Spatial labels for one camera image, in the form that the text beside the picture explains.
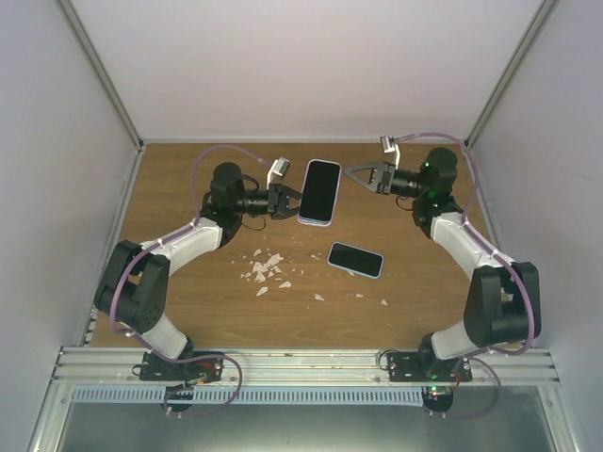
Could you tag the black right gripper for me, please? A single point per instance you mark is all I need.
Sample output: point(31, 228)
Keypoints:
point(385, 179)

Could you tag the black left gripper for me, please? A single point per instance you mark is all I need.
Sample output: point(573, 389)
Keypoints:
point(278, 208)

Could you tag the phone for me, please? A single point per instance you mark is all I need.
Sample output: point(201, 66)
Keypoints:
point(319, 192)
point(355, 260)

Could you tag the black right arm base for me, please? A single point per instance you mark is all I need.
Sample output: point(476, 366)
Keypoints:
point(416, 366)

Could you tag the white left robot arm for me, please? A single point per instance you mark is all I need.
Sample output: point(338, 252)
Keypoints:
point(133, 289)

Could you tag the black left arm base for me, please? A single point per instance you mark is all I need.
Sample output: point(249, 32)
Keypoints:
point(206, 367)

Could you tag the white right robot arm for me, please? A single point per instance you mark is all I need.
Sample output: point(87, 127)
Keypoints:
point(503, 302)

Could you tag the phone in blue case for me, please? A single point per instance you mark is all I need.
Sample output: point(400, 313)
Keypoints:
point(355, 260)

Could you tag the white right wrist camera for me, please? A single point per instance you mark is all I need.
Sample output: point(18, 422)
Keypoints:
point(390, 145)

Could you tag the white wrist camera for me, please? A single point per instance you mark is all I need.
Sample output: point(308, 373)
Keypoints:
point(277, 171)
point(390, 145)

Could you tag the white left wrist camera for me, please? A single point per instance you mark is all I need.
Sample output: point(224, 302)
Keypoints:
point(277, 171)

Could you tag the grey slotted cable duct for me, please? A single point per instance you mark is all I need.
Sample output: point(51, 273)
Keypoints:
point(215, 395)

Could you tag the grey aluminium corner post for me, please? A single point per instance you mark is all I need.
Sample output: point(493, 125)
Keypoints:
point(521, 51)

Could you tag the grey left corner post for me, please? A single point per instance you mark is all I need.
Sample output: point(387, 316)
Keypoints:
point(82, 37)

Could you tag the aluminium mounting rail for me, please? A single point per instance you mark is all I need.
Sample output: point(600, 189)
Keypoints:
point(300, 367)

